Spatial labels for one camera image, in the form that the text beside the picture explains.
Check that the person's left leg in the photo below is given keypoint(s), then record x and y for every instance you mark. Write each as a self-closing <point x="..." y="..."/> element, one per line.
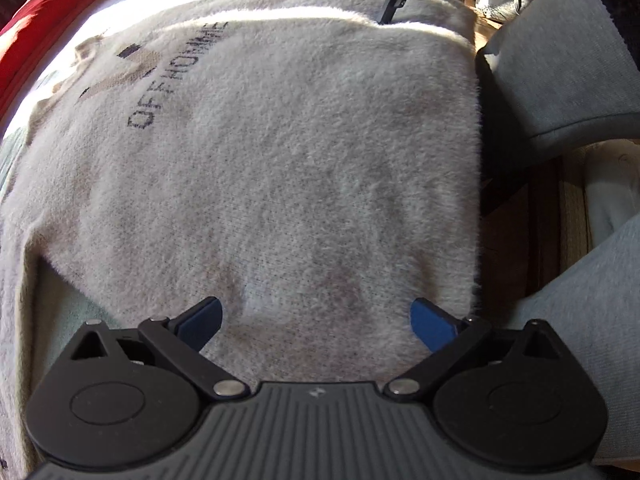
<point x="590" y="335"/>

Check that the white shoe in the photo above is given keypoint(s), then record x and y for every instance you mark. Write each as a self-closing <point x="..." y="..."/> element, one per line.
<point x="610" y="190"/>

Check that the person's leg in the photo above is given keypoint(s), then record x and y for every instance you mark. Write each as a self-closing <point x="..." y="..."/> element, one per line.
<point x="590" y="335"/>
<point x="565" y="60"/>

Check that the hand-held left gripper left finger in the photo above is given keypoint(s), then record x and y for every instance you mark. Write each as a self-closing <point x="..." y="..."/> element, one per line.
<point x="202" y="322"/>

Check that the person's right leg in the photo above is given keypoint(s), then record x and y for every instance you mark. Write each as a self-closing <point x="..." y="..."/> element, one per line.
<point x="565" y="60"/>

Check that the red duvet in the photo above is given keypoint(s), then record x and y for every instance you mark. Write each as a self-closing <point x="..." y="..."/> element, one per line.
<point x="40" y="25"/>

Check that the white fluffy sweater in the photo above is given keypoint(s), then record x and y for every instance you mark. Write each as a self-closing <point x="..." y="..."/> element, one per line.
<point x="275" y="160"/>

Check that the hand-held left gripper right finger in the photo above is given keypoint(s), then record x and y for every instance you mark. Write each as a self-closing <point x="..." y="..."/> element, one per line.
<point x="432" y="322"/>

